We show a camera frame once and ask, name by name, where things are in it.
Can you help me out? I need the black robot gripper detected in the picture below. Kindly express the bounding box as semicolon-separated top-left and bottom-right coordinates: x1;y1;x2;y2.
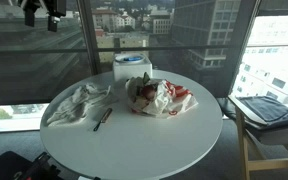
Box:
17;0;67;33

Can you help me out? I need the white waffle towel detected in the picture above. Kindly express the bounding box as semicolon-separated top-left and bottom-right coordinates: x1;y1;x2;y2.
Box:
45;83;119;128

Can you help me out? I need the white round plate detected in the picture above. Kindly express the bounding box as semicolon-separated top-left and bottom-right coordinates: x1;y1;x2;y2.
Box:
114;53;146;65

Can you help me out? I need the blue marker pen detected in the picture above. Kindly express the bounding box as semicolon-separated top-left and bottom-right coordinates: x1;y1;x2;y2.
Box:
122;56;144;63

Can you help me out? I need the white box with blue lid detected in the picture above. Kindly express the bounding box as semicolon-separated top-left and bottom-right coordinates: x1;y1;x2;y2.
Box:
112;52;154;83

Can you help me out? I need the green leaf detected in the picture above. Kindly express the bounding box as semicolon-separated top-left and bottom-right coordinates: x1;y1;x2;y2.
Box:
141;71;151;85

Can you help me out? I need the red round fruit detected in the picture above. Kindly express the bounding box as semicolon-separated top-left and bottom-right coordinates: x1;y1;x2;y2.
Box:
141;84;157;101

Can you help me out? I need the black equipment base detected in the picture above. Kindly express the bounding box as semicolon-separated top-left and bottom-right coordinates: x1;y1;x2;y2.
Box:
0;150;64;180

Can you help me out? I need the white plastic bag red print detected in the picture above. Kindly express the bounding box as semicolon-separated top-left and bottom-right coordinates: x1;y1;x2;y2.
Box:
125;77;199;120

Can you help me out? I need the dark blue folded blanket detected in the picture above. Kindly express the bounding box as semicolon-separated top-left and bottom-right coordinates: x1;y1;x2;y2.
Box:
238;95;288;127

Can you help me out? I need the grey chair cushion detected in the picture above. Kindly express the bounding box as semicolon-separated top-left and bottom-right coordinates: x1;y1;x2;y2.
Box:
216;96;288;146

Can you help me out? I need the dark window frame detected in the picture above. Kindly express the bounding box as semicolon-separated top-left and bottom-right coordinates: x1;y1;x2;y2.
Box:
0;0;288;99

